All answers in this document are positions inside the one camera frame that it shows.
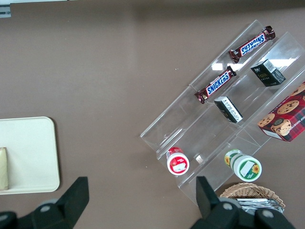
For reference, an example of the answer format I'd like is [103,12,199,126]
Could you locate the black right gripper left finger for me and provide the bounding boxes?
[0,176,90,229]

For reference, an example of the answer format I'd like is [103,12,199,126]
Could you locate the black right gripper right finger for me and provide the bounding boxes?
[190,176,296,229]

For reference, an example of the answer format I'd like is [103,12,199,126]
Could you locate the triangular sandwich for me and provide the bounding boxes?
[0,146,10,190]

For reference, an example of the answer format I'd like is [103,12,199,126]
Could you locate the oval tan wicker basket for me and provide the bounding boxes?
[219,182,285,213]

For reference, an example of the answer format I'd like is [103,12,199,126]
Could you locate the beige plastic tray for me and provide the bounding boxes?
[0,116,61,195]

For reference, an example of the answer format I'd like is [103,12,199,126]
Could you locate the green lid white cup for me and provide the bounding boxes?
[224,148,263,183]

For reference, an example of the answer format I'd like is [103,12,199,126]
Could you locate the red lid white cup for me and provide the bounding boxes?
[166,146,190,176]

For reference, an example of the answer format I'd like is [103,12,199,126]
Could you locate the clear acrylic stepped stand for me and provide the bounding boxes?
[140,19,305,208]

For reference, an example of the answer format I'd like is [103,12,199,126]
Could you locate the small black box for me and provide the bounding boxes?
[213,95,244,124]
[250,58,287,88]

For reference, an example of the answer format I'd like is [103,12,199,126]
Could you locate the red plaid cookie box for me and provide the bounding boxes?
[257,81,305,143]

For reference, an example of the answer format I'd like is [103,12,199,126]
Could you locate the snickers chocolate bar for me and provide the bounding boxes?
[193,66,237,105]
[228,25,277,64]

